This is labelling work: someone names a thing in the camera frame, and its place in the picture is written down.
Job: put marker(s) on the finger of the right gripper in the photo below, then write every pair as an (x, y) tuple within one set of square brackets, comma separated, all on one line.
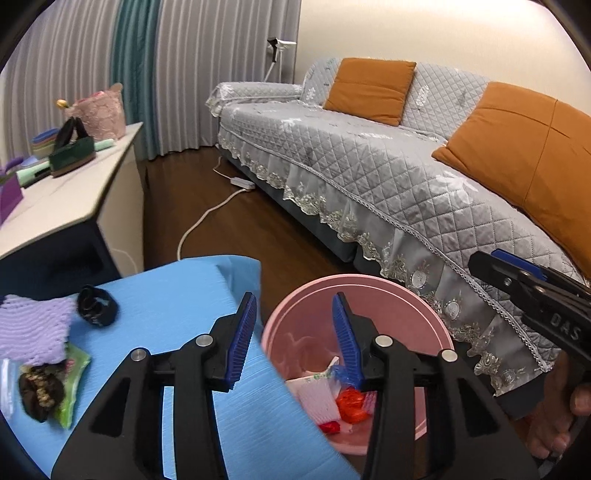
[(543, 273), (498, 272)]

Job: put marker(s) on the stacked coloured bowls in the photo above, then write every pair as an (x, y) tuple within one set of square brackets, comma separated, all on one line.
[(42, 145)]

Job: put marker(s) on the small red plastic bag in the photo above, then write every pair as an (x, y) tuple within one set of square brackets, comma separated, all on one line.
[(330, 428)]

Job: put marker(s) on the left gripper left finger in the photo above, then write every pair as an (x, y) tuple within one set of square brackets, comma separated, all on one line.
[(120, 434)]

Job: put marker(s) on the white power strip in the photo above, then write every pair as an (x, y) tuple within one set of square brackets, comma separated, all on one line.
[(242, 183)]

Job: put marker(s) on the blue plastic bag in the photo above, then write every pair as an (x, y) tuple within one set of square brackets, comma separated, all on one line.
[(348, 377)]

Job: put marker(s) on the grey curtain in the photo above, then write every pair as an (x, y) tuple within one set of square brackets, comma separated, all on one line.
[(66, 52)]

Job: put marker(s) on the purple handle object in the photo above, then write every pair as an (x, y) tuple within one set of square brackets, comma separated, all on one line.
[(11, 165)]

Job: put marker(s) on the pink lace basket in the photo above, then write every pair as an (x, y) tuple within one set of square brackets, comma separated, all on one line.
[(102, 114)]

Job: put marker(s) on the mint green roll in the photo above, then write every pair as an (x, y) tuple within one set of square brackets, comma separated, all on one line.
[(29, 176)]

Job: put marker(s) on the black hair band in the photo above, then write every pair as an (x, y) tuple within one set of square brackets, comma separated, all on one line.
[(96, 306)]

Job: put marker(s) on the teal curtain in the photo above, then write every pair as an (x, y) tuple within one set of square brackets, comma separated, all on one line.
[(133, 65)]

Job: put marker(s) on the brown hair scrunchie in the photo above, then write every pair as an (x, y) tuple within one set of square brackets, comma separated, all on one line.
[(41, 390)]

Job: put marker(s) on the green panda snack wrapper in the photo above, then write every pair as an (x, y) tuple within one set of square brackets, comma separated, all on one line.
[(73, 368)]

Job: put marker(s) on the near orange cushion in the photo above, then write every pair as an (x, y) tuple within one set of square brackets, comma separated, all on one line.
[(533, 150)]

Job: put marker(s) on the dark green handbag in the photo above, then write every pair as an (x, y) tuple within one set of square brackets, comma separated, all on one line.
[(74, 147)]

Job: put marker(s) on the far orange cushion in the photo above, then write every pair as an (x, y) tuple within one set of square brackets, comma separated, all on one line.
[(372, 89)]

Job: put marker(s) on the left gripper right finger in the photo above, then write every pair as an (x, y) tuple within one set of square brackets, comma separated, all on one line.
[(469, 435)]

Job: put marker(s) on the clear plastic zip bag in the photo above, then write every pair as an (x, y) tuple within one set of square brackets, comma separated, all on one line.
[(9, 390)]

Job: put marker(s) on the person's right hand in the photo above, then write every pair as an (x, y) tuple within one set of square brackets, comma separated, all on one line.
[(561, 405)]

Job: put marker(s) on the white paper carton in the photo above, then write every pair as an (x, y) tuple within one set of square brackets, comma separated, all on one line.
[(317, 393)]

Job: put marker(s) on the large red plastic bag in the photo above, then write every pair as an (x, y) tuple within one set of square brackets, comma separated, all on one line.
[(350, 403)]

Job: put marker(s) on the orange cushion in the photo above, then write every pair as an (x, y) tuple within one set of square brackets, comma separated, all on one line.
[(372, 89), (533, 150)]

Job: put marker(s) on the white marble coffee table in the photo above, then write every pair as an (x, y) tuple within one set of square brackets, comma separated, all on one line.
[(85, 227)]

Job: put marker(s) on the colourful gift box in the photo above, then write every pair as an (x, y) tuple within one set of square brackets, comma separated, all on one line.
[(10, 196)]

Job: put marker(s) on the grey quilted sofa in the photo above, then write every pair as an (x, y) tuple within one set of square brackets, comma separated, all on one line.
[(380, 187)]

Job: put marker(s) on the pink checkered black packet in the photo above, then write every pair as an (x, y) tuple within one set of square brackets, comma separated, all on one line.
[(369, 402)]

